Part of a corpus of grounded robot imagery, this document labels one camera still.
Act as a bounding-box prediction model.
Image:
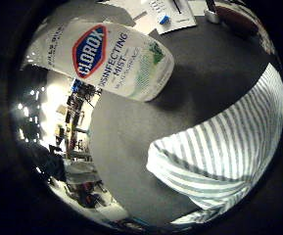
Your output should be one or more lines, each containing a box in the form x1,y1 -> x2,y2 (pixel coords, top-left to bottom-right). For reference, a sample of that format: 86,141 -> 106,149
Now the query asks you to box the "white Clorox spray bottle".
22,19 -> 175,103

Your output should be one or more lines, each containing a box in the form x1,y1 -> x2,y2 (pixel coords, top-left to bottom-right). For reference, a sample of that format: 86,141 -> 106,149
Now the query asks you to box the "white grey striped cloth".
145,62 -> 283,226

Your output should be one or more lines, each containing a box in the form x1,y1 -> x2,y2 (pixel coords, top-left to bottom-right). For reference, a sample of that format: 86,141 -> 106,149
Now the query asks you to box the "white paper sheet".
147,0 -> 198,35

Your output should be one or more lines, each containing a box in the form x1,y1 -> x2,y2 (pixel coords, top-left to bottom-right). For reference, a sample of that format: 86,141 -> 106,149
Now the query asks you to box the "brown bowl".
213,4 -> 260,37

